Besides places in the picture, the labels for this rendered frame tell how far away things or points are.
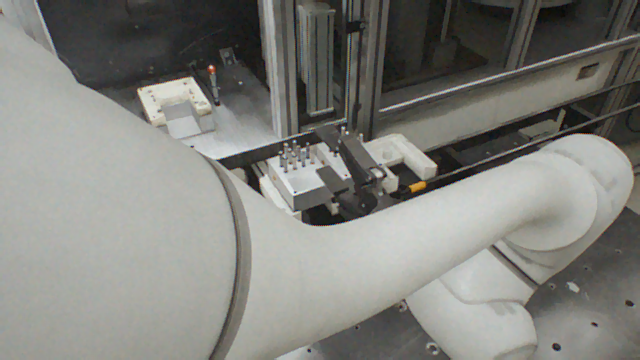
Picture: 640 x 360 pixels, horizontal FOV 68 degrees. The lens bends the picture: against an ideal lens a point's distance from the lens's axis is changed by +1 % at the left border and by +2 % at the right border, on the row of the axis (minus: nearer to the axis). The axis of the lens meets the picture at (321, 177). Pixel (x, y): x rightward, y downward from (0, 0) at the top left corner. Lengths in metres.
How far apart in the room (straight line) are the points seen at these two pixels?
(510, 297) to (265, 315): 0.42
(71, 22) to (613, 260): 1.38
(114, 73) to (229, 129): 0.39
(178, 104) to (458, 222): 0.91
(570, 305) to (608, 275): 0.14
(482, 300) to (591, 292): 0.67
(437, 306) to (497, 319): 0.06
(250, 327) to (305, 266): 0.05
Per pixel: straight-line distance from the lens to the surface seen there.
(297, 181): 0.93
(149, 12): 1.06
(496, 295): 0.55
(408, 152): 1.09
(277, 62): 0.97
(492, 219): 0.37
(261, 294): 0.17
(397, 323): 1.02
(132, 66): 1.37
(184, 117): 1.18
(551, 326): 1.11
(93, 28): 1.32
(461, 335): 0.55
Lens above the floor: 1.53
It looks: 40 degrees down
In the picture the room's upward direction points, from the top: straight up
